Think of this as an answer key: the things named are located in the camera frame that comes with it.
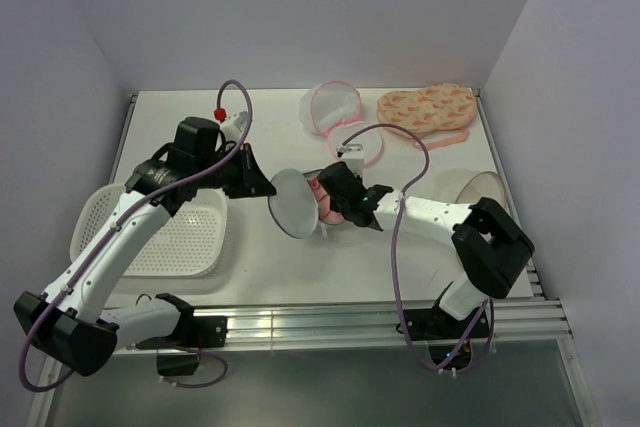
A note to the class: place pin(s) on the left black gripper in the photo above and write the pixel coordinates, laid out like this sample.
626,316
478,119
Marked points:
251,181

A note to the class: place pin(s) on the peach patterned laundry bag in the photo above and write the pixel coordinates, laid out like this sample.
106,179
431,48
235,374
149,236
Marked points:
439,114

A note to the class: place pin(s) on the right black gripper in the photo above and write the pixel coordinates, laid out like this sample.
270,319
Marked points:
335,205

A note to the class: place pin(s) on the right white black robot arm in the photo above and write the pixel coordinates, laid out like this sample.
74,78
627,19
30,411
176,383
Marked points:
491,247

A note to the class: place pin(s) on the white plastic basket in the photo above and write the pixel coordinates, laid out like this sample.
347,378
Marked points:
188,245

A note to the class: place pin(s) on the grey trimmed mesh laundry bag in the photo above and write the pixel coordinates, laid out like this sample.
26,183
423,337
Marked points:
294,208

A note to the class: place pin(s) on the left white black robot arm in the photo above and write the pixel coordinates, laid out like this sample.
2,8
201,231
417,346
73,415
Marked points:
68,321

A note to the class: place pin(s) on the pink trimmed mesh laundry bag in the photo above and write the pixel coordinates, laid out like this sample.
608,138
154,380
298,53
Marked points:
332,110

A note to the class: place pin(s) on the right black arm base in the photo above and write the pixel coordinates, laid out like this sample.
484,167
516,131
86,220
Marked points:
445,344

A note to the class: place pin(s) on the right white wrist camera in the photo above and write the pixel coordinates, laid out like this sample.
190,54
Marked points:
352,155

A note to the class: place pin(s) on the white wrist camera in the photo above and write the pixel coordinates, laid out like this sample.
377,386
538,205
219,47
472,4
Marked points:
232,126
352,155

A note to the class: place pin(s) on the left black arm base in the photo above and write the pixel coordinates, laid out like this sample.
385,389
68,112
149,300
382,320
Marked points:
180,358

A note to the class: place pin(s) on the clear mesh laundry bag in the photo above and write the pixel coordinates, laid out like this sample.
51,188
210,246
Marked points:
464,186

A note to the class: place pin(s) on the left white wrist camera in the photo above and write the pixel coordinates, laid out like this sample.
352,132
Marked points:
232,126

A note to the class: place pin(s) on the aluminium mounting rail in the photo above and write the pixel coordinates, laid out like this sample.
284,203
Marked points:
365,325

